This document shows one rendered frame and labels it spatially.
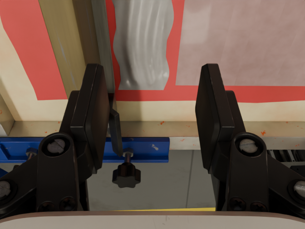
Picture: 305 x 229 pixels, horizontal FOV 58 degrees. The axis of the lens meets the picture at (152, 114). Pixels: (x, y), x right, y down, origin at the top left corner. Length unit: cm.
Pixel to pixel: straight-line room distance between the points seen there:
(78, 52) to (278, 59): 28
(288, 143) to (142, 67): 29
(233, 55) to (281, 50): 6
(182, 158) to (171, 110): 190
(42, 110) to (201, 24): 29
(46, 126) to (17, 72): 11
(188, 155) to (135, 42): 199
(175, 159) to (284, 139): 189
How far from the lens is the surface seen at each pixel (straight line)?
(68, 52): 27
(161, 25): 36
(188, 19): 36
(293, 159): 136
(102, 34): 33
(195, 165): 247
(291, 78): 47
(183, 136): 46
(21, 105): 50
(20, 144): 50
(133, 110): 46
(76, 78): 28
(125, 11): 35
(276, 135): 51
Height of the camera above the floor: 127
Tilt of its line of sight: 42 degrees down
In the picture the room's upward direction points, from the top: 179 degrees clockwise
